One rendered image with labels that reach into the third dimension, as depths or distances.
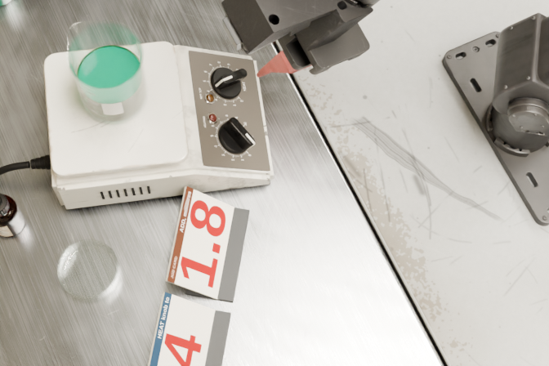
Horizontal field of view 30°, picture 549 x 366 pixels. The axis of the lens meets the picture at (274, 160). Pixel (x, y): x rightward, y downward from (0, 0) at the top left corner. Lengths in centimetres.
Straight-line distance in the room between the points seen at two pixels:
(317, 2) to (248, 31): 6
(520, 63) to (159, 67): 32
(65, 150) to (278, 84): 24
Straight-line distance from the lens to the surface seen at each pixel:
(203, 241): 94
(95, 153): 91
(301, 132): 100
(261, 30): 74
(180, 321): 92
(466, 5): 109
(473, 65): 105
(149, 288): 96
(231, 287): 95
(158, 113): 92
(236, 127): 93
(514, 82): 90
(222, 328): 94
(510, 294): 99
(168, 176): 92
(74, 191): 93
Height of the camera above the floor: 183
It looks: 69 degrees down
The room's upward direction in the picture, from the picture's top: 7 degrees clockwise
